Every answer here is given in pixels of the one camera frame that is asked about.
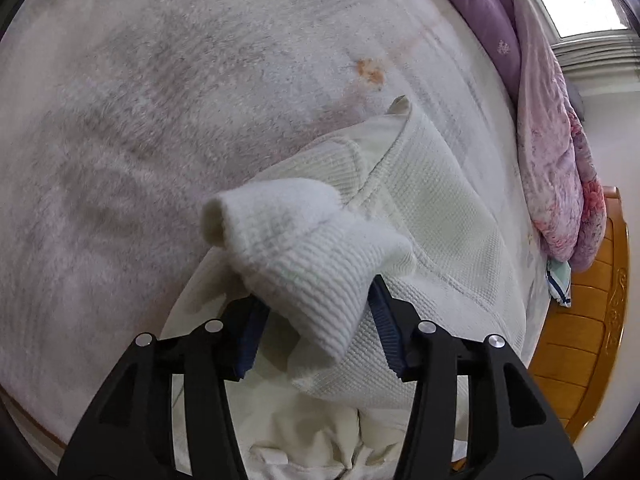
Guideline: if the blue floral bed sheet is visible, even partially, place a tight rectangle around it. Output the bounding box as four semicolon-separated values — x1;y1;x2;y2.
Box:
1;0;550;441

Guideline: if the white knit sweater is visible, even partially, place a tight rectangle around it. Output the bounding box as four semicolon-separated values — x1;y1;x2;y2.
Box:
163;97;550;479

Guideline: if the teal striped cloth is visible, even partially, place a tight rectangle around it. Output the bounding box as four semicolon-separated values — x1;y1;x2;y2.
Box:
546;258;572;308

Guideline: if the wooden headboard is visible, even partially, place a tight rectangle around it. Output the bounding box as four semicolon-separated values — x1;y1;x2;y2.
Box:
449;185;633;472

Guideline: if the purple floral quilt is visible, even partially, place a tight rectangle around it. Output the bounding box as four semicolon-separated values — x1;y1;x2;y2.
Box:
449;0;608;272

